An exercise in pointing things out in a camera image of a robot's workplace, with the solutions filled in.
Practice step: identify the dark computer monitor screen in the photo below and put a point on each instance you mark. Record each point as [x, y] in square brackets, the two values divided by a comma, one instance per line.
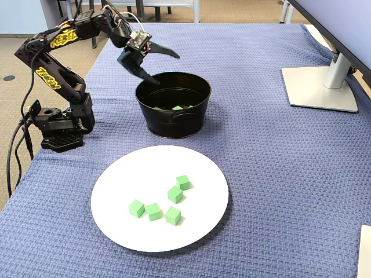
[347, 29]

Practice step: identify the white round plate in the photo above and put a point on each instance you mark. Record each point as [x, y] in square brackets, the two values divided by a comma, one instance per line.
[130, 173]

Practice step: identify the silver monitor stand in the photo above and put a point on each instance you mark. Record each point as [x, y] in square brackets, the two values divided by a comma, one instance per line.
[313, 92]

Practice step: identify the white flat object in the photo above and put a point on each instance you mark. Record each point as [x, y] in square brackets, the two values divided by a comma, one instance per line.
[365, 255]

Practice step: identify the dark chair leg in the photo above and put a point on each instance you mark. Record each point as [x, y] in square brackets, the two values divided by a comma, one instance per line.
[60, 7]
[158, 13]

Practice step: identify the blue woven tablecloth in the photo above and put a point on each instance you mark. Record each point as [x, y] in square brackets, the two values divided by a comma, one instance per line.
[261, 173]

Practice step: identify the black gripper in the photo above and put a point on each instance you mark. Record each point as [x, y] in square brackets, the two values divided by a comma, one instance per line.
[134, 60]

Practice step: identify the black metal bucket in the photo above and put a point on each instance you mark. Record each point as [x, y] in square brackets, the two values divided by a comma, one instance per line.
[174, 124]

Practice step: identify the white desk with leg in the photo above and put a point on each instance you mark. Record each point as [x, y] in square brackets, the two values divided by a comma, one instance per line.
[196, 11]

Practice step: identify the white table leg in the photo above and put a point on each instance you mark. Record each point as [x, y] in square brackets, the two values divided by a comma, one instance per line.
[70, 7]
[282, 13]

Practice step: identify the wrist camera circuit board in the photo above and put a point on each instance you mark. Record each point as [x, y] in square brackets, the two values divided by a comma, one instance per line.
[140, 39]

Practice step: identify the black floor disc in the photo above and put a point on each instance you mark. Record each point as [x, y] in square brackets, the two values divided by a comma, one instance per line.
[9, 78]

